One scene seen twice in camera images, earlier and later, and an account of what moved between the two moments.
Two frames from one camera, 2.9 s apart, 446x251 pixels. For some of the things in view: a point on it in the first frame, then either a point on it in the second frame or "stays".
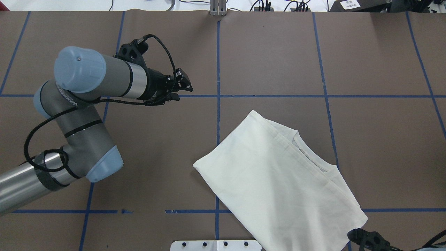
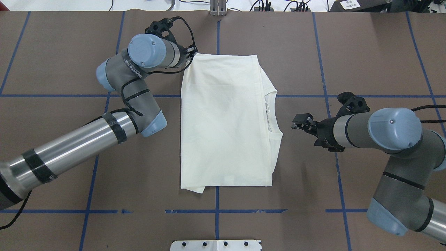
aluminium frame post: [218, 8] stays
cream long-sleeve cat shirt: [284, 199] → [225, 139]
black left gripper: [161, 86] → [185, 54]
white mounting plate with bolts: [216, 245] stays
